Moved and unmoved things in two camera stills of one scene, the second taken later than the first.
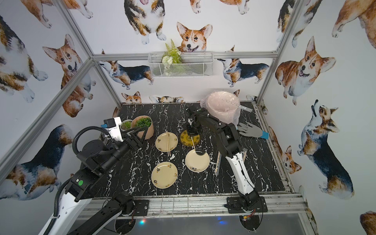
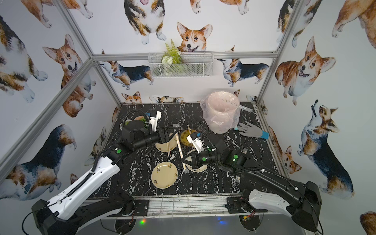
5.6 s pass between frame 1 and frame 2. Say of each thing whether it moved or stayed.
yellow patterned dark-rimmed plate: stayed
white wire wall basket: stayed
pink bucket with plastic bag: stayed
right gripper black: moved
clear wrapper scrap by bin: stayed
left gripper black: moved
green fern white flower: stayed
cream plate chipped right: stayed
